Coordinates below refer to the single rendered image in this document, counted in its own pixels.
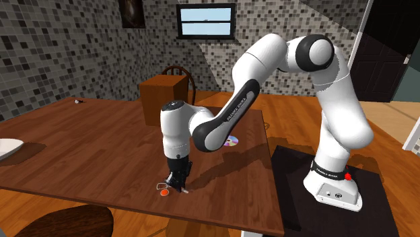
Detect orange key tag with ring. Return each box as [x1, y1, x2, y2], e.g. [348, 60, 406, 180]
[156, 182, 170, 197]

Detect black-framed window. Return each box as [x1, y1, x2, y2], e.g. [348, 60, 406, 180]
[176, 3, 238, 40]

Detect white plate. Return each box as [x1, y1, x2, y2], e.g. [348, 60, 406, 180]
[0, 138, 25, 162]

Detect dark wall picture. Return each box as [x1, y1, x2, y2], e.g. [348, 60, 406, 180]
[117, 0, 147, 30]

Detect brown wooden box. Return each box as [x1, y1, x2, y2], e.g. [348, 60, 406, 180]
[139, 74, 190, 127]

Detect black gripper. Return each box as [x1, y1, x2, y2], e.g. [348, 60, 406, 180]
[165, 156, 193, 195]

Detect dark door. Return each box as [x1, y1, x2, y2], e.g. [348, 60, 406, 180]
[349, 0, 420, 104]

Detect dark brown seat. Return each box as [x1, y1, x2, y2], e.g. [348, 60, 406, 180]
[14, 204, 114, 237]

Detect brown wooden table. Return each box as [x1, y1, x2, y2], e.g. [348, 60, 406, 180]
[0, 96, 286, 237]

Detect dark wooden round-back chair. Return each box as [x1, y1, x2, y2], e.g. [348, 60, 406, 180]
[161, 65, 197, 106]

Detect dark robot stand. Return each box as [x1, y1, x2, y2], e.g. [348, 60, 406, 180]
[270, 144, 400, 237]

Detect shiny compact disc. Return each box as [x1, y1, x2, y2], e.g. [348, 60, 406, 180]
[223, 135, 240, 147]

